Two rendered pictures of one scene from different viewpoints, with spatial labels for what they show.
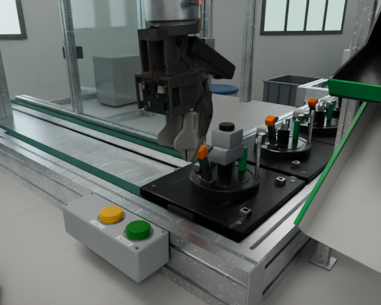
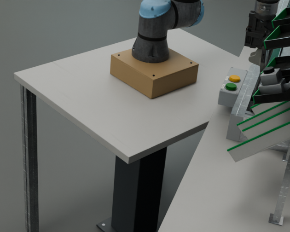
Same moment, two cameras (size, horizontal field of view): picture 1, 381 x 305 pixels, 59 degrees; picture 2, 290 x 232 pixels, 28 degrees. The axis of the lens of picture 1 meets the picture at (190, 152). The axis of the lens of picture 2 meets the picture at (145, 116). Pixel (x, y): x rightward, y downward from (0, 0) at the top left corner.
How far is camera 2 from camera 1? 173 cm
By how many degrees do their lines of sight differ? 58
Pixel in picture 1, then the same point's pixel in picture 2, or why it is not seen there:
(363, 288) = (277, 170)
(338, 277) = (279, 163)
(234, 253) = (240, 111)
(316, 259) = (286, 156)
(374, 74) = (289, 65)
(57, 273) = (212, 91)
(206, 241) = (240, 103)
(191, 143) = (258, 62)
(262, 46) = not seen: outside the picture
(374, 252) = not seen: hidden behind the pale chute
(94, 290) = (212, 102)
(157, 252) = (229, 98)
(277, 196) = not seen: outside the picture
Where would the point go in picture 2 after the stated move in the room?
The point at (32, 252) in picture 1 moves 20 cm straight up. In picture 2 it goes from (217, 81) to (224, 36)
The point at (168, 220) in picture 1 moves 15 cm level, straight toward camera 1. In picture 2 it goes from (246, 93) to (211, 100)
